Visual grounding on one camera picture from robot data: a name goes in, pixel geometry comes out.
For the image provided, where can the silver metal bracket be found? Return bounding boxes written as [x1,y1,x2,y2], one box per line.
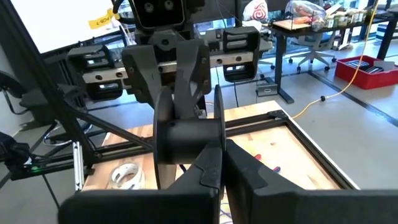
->
[72,141,86,192]

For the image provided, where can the yellow tag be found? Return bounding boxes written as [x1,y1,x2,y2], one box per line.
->
[88,8,116,30]

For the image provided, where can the black wire spool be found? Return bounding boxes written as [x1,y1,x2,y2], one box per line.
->
[152,84,227,190]

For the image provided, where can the red blue handled pliers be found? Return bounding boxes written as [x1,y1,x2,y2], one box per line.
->
[253,153,282,174]

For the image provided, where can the red plastic crate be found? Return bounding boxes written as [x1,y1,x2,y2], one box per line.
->
[335,55,398,90]

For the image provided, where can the black background desk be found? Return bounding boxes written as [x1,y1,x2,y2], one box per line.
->
[264,9,398,105]

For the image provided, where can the black exterior camera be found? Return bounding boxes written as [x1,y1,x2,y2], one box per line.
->
[0,132,41,183]

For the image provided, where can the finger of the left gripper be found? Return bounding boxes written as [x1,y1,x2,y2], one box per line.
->
[172,38,213,121]
[121,44,164,109]

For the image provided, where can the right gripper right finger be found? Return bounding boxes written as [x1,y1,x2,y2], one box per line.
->
[224,138,398,224]

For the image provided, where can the yellow power cable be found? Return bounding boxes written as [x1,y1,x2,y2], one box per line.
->
[292,0,381,121]

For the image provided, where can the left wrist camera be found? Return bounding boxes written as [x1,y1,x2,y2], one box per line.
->
[129,0,187,32]

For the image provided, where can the grey swivel office chair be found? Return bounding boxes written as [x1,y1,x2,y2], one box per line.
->
[287,29,338,75]

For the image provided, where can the clear plastic bag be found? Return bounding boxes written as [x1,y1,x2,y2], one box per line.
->
[284,0,328,32]

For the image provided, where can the clear tape roll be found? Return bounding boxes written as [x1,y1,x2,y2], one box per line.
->
[110,162,146,190]

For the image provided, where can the white bright panel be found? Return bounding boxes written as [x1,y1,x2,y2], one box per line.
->
[9,0,131,54]

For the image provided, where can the grey floor power box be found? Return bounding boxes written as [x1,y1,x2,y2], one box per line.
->
[256,81,279,98]

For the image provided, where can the wooden board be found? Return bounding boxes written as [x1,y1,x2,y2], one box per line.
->
[272,19,312,31]

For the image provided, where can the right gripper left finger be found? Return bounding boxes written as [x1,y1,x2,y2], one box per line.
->
[57,139,225,224]

